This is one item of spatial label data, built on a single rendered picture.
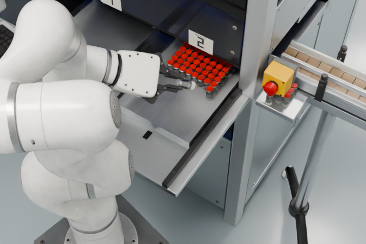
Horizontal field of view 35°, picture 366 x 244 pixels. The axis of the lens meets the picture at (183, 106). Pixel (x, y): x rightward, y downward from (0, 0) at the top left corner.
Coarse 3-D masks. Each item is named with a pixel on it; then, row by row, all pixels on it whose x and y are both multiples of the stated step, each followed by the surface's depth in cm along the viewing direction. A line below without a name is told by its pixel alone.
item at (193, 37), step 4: (188, 32) 173; (192, 32) 172; (188, 36) 174; (192, 36) 173; (196, 36) 172; (200, 36) 171; (188, 40) 176; (192, 40) 174; (196, 40) 173; (200, 40) 172; (204, 40) 171; (208, 40) 170; (192, 44) 176; (196, 44) 175; (200, 44) 173; (204, 44) 172; (208, 44) 171; (212, 44) 170; (200, 48) 175; (204, 48) 174; (208, 48) 173; (212, 48) 172; (208, 52) 174; (212, 52) 173
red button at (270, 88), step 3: (267, 84) 164; (270, 84) 163; (273, 84) 164; (264, 87) 165; (267, 87) 164; (270, 87) 163; (273, 87) 163; (276, 87) 164; (264, 90) 166; (267, 90) 164; (270, 90) 164; (273, 90) 163; (276, 90) 164; (267, 93) 165; (270, 93) 165; (273, 93) 164
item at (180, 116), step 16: (176, 48) 190; (160, 80) 182; (128, 96) 177; (160, 96) 178; (176, 96) 178; (192, 96) 178; (224, 96) 174; (128, 112) 172; (144, 112) 174; (160, 112) 174; (176, 112) 174; (192, 112) 174; (208, 112) 174; (160, 128) 168; (176, 128) 171; (192, 128) 171
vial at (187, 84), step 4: (180, 80) 140; (184, 80) 141; (188, 80) 142; (180, 84) 140; (184, 84) 140; (188, 84) 141; (192, 84) 141; (184, 88) 141; (188, 88) 141; (192, 88) 142
